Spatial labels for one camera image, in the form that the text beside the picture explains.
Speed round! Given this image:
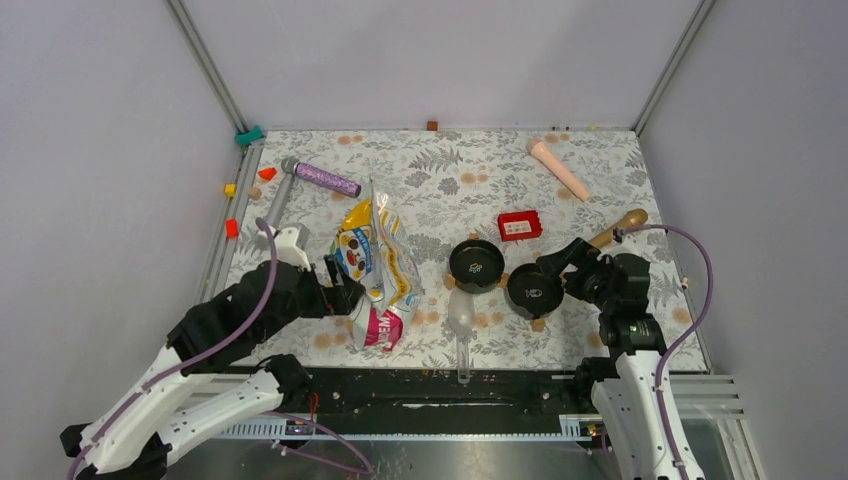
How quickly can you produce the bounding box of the red triangular block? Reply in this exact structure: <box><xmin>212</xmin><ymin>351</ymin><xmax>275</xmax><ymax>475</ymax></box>
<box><xmin>257</xmin><ymin>167</ymin><xmax>278</xmax><ymax>181</ymax></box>

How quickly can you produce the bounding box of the grey toy microphone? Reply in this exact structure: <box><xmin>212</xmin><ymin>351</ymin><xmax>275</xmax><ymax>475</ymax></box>
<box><xmin>264</xmin><ymin>173</ymin><xmax>296</xmax><ymax>232</ymax></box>

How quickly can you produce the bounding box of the teal plastic block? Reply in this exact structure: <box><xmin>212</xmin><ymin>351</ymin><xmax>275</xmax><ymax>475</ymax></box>
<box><xmin>234</xmin><ymin>125</ymin><xmax>264</xmax><ymax>147</ymax></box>

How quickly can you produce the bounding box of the red block on rail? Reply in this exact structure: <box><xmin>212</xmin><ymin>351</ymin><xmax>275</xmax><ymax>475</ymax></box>
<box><xmin>224</xmin><ymin>218</ymin><xmax>240</xmax><ymax>239</ymax></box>

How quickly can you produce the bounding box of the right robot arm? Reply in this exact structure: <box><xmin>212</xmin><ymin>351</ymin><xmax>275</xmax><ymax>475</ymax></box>
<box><xmin>535</xmin><ymin>239</ymin><xmax>705</xmax><ymax>479</ymax></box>

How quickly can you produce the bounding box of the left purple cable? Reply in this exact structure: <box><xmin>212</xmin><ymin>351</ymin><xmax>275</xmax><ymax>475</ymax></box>
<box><xmin>66</xmin><ymin>218</ymin><xmax>376</xmax><ymax>480</ymax></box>

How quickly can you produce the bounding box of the pink toy microphone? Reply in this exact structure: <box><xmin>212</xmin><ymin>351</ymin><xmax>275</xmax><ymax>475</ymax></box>
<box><xmin>526</xmin><ymin>137</ymin><xmax>591</xmax><ymax>202</ymax></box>

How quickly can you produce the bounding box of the floral patterned table mat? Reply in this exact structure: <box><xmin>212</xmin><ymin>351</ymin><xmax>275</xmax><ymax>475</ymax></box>
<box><xmin>226</xmin><ymin>130</ymin><xmax>692</xmax><ymax>370</ymax></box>

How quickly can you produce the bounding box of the gold toy microphone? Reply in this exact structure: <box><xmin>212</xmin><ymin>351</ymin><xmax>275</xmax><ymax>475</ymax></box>
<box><xmin>588</xmin><ymin>208</ymin><xmax>649</xmax><ymax>250</ymax></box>

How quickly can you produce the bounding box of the cat food bag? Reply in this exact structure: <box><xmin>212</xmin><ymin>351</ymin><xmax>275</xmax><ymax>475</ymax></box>
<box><xmin>331</xmin><ymin>183</ymin><xmax>423</xmax><ymax>352</ymax></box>

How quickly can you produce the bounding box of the black bowl fish print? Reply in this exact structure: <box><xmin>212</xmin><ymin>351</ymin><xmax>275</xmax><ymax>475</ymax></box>
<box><xmin>505</xmin><ymin>263</ymin><xmax>565</xmax><ymax>320</ymax></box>

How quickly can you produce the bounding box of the red plastic box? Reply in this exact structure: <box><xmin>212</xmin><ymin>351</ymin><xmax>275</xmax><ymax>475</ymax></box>
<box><xmin>497</xmin><ymin>210</ymin><xmax>543</xmax><ymax>242</ymax></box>

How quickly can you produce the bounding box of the black bowl paw print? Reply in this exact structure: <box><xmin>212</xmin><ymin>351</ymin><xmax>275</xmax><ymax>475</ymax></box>
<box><xmin>448</xmin><ymin>239</ymin><xmax>505</xmax><ymax>294</ymax></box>

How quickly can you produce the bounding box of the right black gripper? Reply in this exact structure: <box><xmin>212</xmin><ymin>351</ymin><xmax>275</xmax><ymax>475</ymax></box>
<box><xmin>535</xmin><ymin>237</ymin><xmax>616</xmax><ymax>312</ymax></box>

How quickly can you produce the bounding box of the purple glitter toy microphone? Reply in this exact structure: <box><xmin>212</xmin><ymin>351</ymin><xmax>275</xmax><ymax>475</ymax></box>
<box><xmin>281</xmin><ymin>157</ymin><xmax>362</xmax><ymax>198</ymax></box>

